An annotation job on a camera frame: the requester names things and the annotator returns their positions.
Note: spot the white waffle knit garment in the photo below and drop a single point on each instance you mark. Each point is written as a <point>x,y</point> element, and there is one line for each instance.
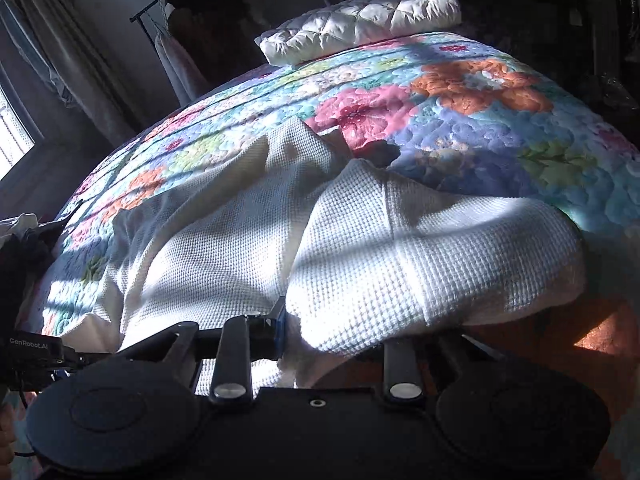
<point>350,240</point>

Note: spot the black clothes rack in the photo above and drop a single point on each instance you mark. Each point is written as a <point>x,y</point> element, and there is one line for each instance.
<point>142,12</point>

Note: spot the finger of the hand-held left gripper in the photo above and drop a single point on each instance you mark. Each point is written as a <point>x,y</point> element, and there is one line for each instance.
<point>95,357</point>

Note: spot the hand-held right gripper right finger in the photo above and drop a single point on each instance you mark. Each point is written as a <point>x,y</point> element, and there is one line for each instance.
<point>402,367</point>

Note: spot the beige curtain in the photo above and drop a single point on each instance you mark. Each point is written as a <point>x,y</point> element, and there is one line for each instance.
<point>75,45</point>

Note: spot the dark hanging clothes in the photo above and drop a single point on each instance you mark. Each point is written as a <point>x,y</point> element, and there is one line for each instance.
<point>210,20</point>

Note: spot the floral patchwork quilt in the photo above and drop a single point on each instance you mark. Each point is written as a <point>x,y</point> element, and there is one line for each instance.
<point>450,110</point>

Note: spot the white crumpled garment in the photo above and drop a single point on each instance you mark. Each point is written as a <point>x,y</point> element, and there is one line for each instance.
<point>15,225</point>

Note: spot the white quilted pillow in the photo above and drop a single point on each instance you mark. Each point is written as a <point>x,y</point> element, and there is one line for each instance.
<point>365,15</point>

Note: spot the white hanging cloth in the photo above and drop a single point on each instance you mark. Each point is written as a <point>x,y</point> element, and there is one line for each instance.
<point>172,65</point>

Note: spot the barred window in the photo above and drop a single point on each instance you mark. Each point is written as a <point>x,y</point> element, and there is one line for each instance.
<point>12,130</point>

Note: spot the black crumpled garment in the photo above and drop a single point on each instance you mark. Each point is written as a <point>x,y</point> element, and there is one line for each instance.
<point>30,265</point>

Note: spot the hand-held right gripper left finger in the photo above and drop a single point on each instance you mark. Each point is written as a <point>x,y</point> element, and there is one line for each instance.
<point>283,327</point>

